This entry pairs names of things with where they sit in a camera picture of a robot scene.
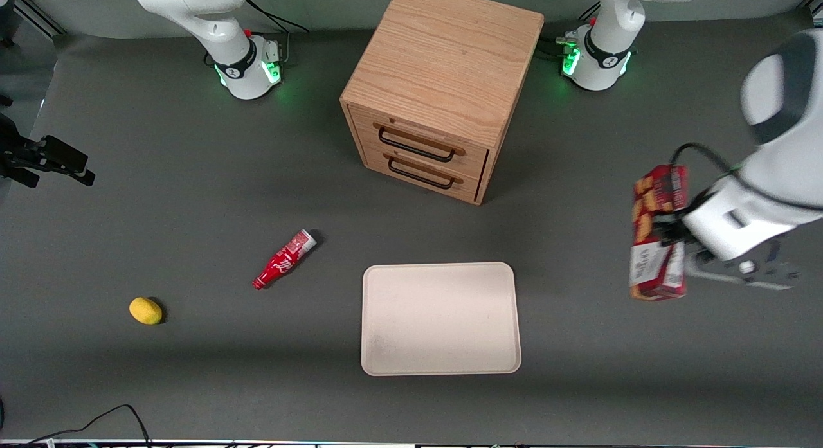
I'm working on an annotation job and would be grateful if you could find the wooden drawer cabinet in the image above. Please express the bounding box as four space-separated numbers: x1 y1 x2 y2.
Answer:
339 0 545 206

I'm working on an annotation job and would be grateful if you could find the red cola bottle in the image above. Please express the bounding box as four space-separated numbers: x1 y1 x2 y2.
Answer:
252 229 318 291

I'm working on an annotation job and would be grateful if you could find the black arm base cable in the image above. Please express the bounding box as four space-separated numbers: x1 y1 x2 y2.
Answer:
244 0 311 68
539 35 574 58

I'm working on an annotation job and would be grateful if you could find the wooden drawer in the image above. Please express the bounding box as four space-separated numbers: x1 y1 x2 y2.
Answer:
360 143 485 203
347 105 491 179

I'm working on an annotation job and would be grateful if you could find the red cookie box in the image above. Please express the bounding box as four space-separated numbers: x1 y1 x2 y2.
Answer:
628 165 689 302

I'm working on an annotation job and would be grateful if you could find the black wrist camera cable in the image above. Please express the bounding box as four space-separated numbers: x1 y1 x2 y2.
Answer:
671 142 741 179

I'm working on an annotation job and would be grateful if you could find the beige rectangular tray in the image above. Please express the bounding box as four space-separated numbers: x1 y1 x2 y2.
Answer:
361 262 522 377

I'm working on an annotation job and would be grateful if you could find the black drawer handle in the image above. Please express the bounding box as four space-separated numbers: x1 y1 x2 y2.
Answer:
386 154 464 191
377 123 466 163

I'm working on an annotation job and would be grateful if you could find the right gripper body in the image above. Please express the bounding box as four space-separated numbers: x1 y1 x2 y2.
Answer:
0 112 41 189

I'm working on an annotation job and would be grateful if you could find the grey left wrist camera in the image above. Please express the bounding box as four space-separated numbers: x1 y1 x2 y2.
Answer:
683 241 802 292

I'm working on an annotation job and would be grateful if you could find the yellow lemon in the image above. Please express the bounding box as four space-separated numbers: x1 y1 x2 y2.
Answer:
129 297 163 325

